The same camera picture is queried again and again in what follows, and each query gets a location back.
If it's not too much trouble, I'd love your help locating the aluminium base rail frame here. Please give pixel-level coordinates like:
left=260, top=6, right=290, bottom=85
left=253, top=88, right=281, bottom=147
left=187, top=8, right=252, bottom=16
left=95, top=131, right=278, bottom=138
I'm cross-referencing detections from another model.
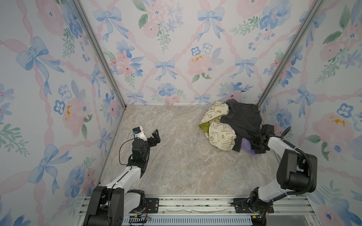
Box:
left=74, top=194, right=321, bottom=226

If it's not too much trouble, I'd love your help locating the purple cloth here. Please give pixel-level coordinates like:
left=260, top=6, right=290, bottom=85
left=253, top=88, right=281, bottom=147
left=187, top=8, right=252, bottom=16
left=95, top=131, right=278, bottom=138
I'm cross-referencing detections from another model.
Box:
left=241, top=138, right=258, bottom=156

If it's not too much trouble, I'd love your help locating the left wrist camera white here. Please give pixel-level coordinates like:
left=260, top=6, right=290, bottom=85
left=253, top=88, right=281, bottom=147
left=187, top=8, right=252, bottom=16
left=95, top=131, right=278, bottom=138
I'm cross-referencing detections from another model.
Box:
left=133, top=126, right=147, bottom=141

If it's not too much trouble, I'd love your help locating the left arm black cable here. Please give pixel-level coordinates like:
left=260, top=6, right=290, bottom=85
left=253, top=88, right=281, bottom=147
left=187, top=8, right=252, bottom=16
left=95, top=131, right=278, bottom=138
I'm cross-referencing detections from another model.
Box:
left=118, top=137, right=136, bottom=166

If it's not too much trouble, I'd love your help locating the dark grey cloth garment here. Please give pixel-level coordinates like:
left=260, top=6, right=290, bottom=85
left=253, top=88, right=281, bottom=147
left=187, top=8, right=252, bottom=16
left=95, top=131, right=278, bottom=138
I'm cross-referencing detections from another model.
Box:
left=220, top=99, right=262, bottom=152

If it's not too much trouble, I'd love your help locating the aluminium left corner post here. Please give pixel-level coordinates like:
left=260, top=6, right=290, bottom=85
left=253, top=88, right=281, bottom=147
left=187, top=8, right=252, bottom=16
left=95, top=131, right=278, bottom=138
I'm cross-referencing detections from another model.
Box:
left=70, top=0, right=126, bottom=110

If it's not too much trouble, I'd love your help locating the cream green printed cloth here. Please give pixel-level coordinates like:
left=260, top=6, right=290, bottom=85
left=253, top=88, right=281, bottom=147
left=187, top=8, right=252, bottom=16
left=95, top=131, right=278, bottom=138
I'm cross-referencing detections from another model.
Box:
left=199, top=101, right=237, bottom=151

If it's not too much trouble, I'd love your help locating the aluminium right corner post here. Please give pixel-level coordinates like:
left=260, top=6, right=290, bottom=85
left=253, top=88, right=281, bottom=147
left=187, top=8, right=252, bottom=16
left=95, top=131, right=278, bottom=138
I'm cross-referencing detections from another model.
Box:
left=257, top=0, right=325, bottom=107

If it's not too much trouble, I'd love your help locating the black corrugated cable conduit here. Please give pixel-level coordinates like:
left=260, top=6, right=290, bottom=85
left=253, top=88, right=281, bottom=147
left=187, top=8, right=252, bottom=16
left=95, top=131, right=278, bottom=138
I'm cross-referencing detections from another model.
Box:
left=279, top=126, right=318, bottom=195

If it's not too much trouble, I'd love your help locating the aluminium corner post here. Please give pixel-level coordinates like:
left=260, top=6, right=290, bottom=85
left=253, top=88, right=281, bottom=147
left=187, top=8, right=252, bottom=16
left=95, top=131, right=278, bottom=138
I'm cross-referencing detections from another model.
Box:
left=70, top=0, right=126, bottom=110
left=257, top=0, right=325, bottom=107

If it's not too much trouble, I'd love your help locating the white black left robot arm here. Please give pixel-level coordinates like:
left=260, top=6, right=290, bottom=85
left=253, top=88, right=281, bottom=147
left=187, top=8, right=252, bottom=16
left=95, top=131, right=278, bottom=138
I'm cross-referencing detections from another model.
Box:
left=83, top=126, right=161, bottom=226

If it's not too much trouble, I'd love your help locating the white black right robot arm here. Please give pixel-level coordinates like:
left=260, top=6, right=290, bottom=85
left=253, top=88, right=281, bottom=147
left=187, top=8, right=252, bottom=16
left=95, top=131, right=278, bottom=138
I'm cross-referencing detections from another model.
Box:
left=231, top=124, right=318, bottom=220

